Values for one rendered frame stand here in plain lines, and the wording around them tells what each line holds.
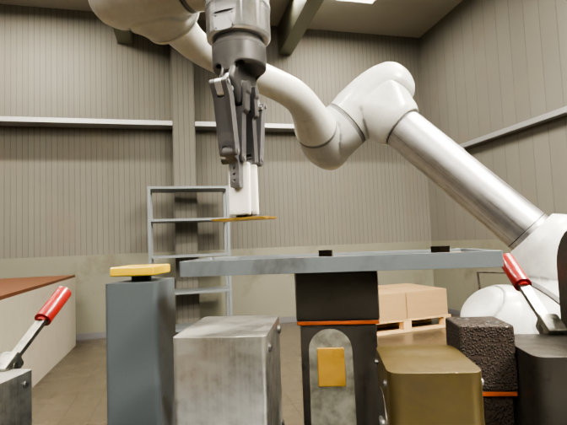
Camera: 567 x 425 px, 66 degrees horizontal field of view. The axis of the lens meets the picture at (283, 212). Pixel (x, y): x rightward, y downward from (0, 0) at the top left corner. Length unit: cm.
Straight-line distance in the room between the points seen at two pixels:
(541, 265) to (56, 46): 664
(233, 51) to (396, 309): 523
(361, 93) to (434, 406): 84
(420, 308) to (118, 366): 543
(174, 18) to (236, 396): 55
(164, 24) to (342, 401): 58
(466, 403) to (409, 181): 698
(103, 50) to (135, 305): 643
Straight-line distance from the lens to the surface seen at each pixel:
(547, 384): 45
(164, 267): 62
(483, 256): 53
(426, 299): 595
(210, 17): 64
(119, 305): 60
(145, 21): 75
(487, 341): 46
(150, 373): 60
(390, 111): 108
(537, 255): 100
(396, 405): 38
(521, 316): 94
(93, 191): 644
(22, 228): 660
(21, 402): 55
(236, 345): 37
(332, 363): 38
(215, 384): 38
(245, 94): 60
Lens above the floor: 119
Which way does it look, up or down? 4 degrees up
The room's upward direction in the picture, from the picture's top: 2 degrees counter-clockwise
